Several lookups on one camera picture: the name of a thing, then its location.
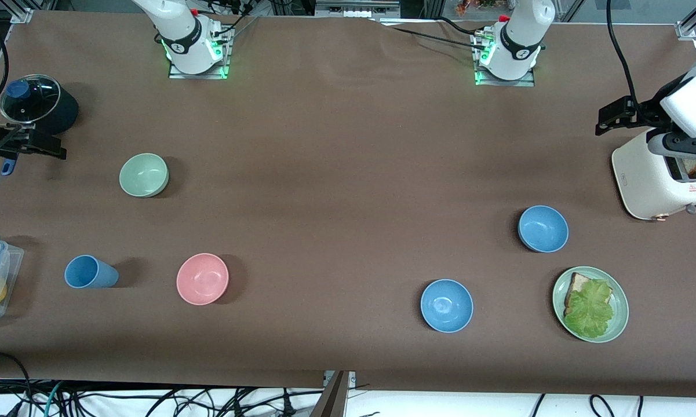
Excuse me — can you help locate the green bowl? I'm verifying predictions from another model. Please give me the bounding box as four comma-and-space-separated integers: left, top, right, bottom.
119, 153, 169, 198

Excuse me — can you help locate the blue bowl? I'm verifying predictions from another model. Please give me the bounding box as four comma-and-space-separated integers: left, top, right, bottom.
420, 279, 474, 334
518, 205, 570, 254

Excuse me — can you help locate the pink bowl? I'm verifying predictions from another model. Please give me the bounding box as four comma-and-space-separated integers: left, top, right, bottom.
176, 253, 230, 306

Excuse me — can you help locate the black pot with glass lid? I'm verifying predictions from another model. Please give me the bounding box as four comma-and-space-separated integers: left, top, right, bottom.
0, 74, 61, 124

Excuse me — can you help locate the white toaster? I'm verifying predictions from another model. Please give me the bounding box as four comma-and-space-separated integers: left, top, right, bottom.
611, 130, 696, 221

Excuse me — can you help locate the clear plastic container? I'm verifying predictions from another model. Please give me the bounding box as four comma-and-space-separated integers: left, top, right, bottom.
0, 233, 25, 320

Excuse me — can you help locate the blue cup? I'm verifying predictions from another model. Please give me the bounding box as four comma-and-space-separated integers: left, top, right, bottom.
64, 255, 119, 289

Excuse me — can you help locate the bread slice under lettuce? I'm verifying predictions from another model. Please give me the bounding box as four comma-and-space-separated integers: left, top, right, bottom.
564, 272, 614, 318

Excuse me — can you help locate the green plate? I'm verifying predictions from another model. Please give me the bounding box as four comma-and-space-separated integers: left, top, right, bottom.
552, 266, 629, 343

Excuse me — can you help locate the green lettuce leaf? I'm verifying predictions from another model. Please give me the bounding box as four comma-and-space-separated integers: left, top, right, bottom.
563, 279, 615, 339

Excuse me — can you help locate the brown table cloth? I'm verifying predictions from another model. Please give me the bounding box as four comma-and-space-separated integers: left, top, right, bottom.
0, 9, 696, 399

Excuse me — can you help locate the grey power strip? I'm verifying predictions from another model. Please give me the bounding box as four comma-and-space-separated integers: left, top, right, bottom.
315, 0, 402, 19

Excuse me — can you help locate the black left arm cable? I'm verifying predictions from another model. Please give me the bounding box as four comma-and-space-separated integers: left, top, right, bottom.
606, 0, 641, 114

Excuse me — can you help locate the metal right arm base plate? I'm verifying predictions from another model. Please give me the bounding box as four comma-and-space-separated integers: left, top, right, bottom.
168, 26, 232, 80

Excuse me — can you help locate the teal cable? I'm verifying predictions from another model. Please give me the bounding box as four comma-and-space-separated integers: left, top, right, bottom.
45, 381, 65, 417

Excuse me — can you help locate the metal frame post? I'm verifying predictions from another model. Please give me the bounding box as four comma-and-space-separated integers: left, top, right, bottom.
310, 371, 357, 417

